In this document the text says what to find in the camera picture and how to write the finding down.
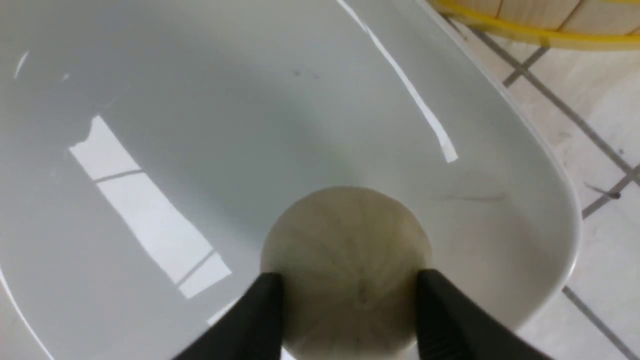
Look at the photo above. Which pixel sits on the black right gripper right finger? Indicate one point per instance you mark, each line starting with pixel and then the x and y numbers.
pixel 450 326

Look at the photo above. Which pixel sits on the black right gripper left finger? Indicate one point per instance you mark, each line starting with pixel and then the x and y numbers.
pixel 252 329

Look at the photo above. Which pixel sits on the white steamed bun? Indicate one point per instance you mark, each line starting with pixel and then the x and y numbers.
pixel 349 258

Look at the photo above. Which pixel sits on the white square plate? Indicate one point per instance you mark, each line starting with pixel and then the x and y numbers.
pixel 147 147

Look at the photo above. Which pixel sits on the white grid tablecloth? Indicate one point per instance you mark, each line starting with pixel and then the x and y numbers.
pixel 586 106

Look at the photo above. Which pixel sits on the bamboo steamer basket yellow rim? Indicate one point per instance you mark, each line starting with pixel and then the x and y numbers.
pixel 586 25

